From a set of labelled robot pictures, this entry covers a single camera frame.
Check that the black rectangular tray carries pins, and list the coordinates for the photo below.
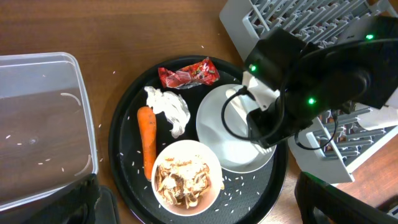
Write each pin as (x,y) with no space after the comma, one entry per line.
(83,202)

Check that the pink bowl with scraps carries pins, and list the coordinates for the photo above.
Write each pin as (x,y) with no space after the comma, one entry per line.
(187,178)

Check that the crumpled white tissue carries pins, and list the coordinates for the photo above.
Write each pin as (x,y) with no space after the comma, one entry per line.
(173,106)

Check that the red snack wrapper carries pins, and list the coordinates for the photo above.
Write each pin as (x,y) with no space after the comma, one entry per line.
(201,73)

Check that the white round plate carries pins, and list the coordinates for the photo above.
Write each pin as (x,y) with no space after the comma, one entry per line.
(233,154)

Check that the grey dishwasher rack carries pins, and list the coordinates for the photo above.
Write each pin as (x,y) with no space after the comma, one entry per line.
(328,153)

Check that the clear plastic bin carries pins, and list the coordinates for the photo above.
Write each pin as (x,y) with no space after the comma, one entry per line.
(47,131)

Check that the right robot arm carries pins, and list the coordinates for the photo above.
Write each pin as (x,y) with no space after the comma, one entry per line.
(361,67)

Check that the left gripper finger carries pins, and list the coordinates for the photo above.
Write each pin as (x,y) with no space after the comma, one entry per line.
(313,193)

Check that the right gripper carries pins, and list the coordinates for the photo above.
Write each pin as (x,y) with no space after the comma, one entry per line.
(270,127)

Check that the orange carrot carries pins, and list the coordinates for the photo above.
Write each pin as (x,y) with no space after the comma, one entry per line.
(147,127)

